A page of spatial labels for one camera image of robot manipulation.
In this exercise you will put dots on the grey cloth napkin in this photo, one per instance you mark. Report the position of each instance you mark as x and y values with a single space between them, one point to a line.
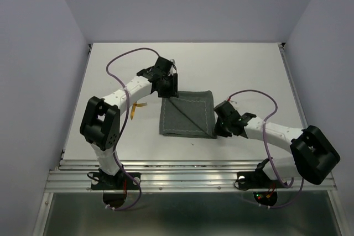
190 115

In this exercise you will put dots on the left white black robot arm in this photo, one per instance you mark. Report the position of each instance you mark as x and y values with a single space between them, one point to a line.
101 124

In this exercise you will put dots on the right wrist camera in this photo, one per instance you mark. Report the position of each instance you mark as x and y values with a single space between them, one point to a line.
226 110

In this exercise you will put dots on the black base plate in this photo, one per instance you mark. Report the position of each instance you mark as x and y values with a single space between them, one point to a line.
101 181
252 180

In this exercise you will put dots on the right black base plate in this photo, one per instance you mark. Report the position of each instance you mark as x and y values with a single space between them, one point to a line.
252 180

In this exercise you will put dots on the aluminium frame rail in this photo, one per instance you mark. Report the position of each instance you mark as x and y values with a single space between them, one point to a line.
156 176

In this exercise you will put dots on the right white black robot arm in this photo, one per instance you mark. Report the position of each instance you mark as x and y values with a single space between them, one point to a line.
291 152

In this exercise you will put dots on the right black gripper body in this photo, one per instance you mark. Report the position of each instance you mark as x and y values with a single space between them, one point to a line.
221 128

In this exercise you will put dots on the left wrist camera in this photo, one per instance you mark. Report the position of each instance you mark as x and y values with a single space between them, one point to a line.
164 65

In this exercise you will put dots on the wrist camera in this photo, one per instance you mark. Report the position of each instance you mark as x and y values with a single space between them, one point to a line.
164 65
226 110

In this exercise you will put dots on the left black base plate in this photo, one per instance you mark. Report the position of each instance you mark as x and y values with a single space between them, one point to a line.
101 181

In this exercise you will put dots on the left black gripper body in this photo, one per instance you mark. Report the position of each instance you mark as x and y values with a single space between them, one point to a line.
169 88

